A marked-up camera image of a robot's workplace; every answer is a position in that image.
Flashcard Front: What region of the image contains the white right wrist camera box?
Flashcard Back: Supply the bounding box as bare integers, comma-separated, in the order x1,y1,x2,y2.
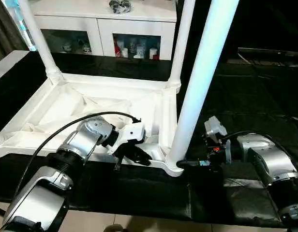
203,116,228,144

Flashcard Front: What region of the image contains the dark left robot foot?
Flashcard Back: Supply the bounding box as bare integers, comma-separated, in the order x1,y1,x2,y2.
104,225,128,232

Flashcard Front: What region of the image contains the black work mat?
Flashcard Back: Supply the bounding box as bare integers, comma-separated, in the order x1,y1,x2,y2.
0,51,298,228

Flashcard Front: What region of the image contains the black metal bar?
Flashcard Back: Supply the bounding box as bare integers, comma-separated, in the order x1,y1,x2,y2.
238,46,298,55

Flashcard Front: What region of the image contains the crumpled silver object on cabinet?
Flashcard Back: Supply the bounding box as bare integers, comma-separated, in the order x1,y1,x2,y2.
109,0,132,14

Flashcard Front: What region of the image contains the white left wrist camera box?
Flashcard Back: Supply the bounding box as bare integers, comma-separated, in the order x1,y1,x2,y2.
113,123,147,155

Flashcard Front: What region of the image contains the white plastic table top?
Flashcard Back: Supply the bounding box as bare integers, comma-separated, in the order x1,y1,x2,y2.
0,72,187,177

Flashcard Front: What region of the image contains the dark grey curtain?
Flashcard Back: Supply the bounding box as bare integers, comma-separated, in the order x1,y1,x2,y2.
0,0,29,58

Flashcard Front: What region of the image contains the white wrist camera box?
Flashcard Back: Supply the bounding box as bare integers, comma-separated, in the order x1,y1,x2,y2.
113,123,147,155
203,116,228,144

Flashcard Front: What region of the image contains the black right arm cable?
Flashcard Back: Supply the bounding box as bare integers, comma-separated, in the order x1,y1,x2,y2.
222,130,298,162

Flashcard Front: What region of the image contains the white glass-door cabinet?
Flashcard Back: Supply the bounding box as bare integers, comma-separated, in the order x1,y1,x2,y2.
28,0,178,61

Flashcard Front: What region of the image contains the white plastic table leg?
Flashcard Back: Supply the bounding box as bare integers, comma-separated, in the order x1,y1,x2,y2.
165,0,240,169
16,0,65,85
166,0,196,93

